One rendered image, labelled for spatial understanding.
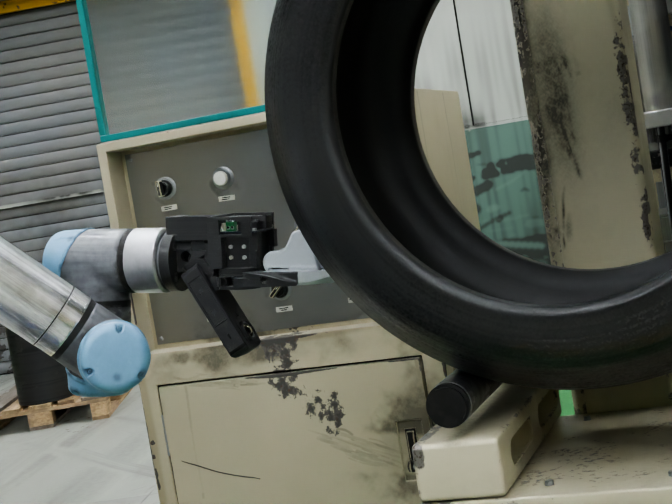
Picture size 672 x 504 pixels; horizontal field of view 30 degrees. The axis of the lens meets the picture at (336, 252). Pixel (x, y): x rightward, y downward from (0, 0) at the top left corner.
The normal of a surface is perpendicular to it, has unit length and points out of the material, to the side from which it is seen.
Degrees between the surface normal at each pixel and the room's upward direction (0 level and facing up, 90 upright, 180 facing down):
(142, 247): 61
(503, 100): 90
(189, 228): 90
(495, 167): 90
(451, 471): 90
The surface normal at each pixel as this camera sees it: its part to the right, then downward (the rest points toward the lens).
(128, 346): 0.29, 0.01
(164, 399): -0.33, 0.11
